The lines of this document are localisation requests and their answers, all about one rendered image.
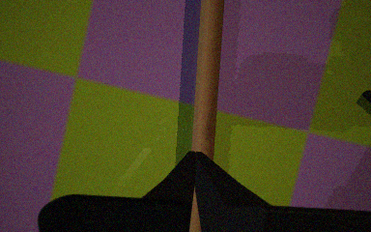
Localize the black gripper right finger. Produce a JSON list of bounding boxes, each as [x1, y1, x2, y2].
[[194, 152, 371, 232]]

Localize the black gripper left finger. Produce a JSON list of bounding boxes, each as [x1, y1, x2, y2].
[[38, 151, 197, 232]]

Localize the black slightly bent flat bar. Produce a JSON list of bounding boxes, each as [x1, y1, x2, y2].
[[362, 90, 371, 102]]

